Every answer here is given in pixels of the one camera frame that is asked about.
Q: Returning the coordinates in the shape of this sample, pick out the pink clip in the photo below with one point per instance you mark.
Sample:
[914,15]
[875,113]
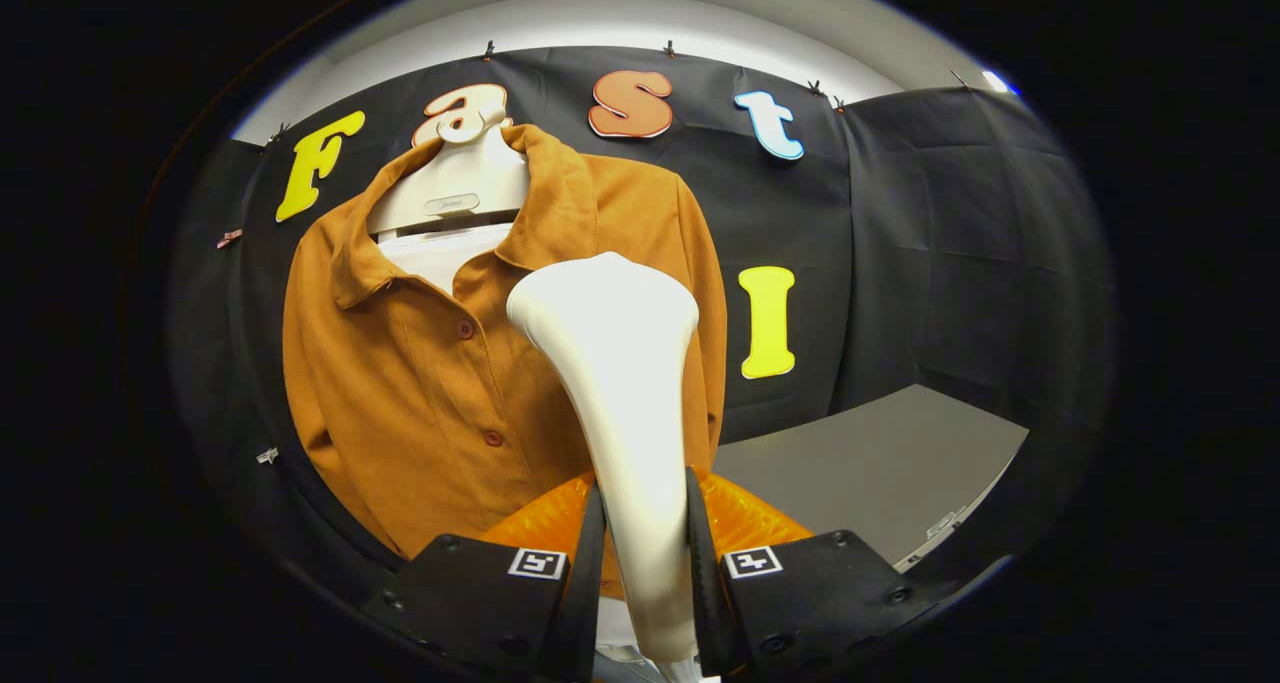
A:
[229,238]

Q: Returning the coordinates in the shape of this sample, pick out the white garment steamer head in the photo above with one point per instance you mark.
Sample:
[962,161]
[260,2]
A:
[625,393]

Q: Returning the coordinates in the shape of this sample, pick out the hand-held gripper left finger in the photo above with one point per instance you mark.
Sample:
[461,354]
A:
[480,603]

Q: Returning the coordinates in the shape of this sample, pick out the white steamer hanger board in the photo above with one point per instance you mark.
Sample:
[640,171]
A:
[450,188]

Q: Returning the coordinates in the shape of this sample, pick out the orange button-up shirt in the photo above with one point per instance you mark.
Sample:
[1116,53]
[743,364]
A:
[410,393]

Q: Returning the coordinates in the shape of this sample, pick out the black backdrop cloth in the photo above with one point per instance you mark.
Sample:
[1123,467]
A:
[950,243]

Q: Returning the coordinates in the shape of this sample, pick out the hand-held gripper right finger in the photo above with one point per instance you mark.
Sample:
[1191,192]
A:
[820,593]

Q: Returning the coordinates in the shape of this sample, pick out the small ceiling light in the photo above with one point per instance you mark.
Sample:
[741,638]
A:
[996,81]

